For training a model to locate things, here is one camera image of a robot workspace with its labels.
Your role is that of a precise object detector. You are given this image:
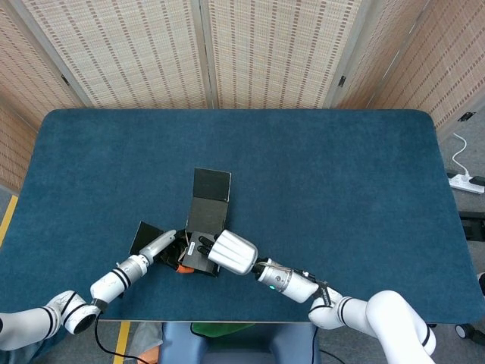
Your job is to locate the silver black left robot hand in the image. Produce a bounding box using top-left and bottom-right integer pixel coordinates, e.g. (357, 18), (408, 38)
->
(139, 229), (198, 275)

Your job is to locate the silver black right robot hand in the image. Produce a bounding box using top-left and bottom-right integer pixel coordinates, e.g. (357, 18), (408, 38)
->
(192, 229), (259, 276)

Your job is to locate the black cardboard folding box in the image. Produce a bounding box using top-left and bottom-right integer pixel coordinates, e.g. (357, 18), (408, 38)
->
(128, 167), (232, 279)

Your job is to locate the green cloth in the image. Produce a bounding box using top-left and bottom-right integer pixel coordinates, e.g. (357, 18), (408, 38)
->
(189, 322), (247, 337)

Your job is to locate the blue felt table mat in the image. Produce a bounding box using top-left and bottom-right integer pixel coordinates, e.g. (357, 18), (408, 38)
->
(0, 108), (485, 323)

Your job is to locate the grey cloth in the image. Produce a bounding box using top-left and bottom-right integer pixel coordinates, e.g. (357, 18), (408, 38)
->
(130, 322), (164, 352)

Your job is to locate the yellow floor tape strip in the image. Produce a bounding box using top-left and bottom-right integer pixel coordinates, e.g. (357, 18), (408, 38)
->
(0, 195), (19, 247)
(113, 321), (132, 357)

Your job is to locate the orange object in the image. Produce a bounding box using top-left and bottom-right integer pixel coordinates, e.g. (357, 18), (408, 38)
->
(136, 347), (162, 364)

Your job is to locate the bamboo folding screen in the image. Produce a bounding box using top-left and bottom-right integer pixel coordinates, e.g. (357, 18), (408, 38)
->
(0, 0), (485, 193)

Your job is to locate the white power strip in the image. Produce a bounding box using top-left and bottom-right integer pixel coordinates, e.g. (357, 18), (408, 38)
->
(448, 172), (485, 194)

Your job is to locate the black equipment stand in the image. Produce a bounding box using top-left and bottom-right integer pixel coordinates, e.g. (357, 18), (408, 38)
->
(458, 211), (485, 240)

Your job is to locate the black caster wheel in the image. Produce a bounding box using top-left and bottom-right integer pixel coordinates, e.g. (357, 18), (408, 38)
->
(454, 322), (479, 339)

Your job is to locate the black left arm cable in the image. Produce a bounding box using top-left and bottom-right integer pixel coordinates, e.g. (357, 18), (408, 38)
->
(93, 309), (152, 364)

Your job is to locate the white power cable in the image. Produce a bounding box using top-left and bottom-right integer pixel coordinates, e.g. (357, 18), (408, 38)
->
(452, 132), (473, 179)

